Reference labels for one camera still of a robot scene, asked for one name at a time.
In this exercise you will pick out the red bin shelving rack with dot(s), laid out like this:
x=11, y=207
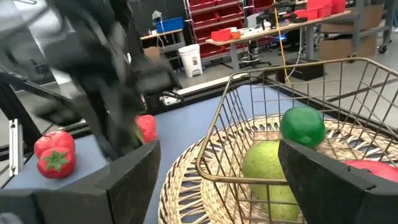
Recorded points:
x=217, y=14

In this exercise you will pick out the small wooden desk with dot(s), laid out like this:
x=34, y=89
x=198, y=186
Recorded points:
x=161, y=33

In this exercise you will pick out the wooden top workbench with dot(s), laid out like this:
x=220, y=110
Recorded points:
x=280, y=30

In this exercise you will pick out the white metal bracket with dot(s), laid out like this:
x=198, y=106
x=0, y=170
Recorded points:
x=15, y=149

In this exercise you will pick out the round dark green lime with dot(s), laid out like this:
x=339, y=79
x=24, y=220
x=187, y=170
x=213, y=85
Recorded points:
x=303, y=126

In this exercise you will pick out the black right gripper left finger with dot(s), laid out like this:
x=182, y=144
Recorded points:
x=77, y=205

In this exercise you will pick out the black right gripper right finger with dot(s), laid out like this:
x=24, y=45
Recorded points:
x=335, y=199

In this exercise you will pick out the blue plastic bin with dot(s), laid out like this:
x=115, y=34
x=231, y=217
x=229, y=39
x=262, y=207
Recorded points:
x=169, y=25

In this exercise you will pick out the large red plastic bin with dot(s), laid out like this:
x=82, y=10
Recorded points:
x=323, y=7

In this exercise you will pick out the red tomato with green stem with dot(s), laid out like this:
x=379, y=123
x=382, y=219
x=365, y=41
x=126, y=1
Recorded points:
x=62, y=168

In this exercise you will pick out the round wicker placemat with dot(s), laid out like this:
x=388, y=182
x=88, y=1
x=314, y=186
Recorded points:
x=186, y=186

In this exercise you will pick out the white trash bin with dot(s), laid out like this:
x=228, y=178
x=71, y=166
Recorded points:
x=190, y=60

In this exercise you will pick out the cardboard box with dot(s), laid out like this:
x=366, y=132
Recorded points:
x=342, y=48

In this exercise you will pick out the yellow-green apple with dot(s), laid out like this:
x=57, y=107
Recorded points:
x=264, y=165

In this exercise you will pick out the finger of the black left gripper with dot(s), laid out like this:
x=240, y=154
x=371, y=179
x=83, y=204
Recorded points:
x=157, y=76
x=115, y=124

